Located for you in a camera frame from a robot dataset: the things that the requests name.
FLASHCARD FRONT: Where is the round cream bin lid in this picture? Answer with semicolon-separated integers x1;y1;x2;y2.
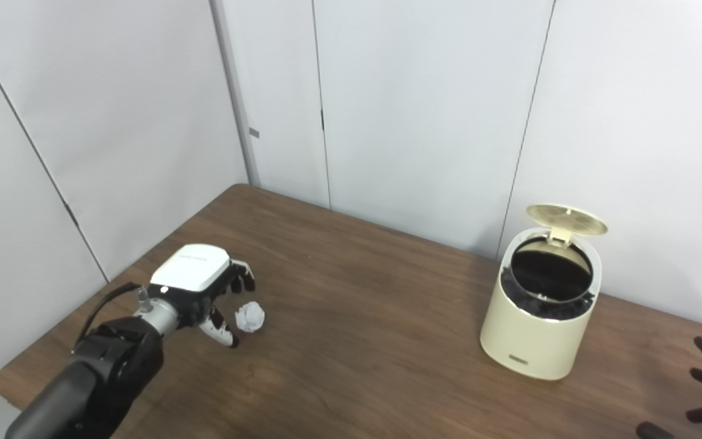
526;204;608;248

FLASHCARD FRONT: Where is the white paper ball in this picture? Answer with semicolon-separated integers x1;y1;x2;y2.
235;301;266;333

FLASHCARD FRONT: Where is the cream-colored bin body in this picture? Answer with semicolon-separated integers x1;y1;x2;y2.
480;227;603;381

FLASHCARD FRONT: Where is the black bin liner bag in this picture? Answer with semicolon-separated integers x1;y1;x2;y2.
500;239;595;321

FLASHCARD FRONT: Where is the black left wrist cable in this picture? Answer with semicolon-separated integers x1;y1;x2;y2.
73;283;154;354

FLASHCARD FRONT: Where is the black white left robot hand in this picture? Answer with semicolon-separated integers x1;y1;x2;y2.
147;244;256;349

